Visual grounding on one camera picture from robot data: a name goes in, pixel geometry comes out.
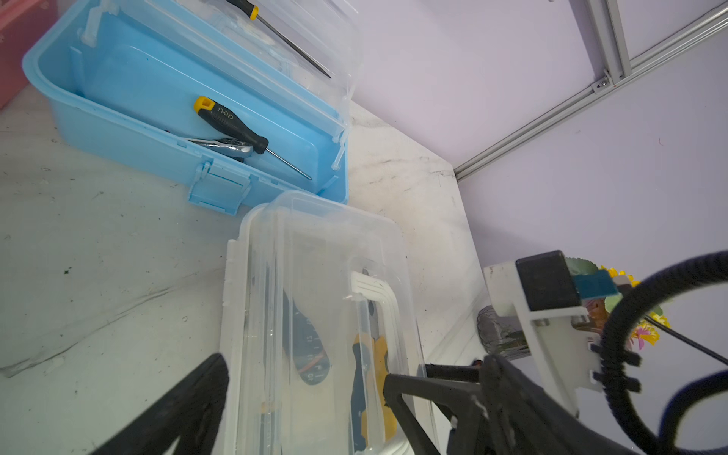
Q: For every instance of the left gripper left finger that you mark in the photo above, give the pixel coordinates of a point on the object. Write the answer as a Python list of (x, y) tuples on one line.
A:
[(186, 418)]

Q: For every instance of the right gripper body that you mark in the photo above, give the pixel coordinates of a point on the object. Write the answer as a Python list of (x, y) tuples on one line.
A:
[(494, 408)]

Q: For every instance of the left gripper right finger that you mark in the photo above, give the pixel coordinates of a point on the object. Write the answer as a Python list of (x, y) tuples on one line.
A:
[(421, 409)]

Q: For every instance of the white clear toolbox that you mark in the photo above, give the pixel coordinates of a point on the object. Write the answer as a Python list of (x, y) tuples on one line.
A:
[(328, 258)]

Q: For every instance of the blue toolbox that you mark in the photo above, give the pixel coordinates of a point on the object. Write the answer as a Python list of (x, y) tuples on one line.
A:
[(122, 77)]

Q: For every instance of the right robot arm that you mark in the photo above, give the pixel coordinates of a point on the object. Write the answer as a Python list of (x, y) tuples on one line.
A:
[(677, 296)]

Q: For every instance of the black orange screwdriver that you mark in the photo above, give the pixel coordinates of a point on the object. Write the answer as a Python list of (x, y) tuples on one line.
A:
[(303, 345)]

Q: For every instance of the flower vase bouquet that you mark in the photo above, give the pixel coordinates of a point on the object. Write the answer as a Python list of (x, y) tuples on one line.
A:
[(601, 291)]

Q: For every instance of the ratchet wrench in blue box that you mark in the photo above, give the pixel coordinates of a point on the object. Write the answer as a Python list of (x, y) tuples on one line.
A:
[(229, 147)]

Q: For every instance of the yellow black screwdriver blue box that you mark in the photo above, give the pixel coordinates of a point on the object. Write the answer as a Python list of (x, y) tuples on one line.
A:
[(225, 121)]

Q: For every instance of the pink toolbox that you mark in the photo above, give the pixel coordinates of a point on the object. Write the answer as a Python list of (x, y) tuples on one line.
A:
[(23, 23)]

